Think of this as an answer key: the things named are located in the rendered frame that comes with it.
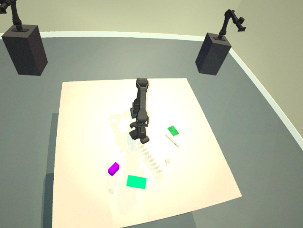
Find purple block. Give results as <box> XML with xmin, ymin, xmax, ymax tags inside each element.
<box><xmin>108</xmin><ymin>162</ymin><xmax>120</xmax><ymax>176</ymax></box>

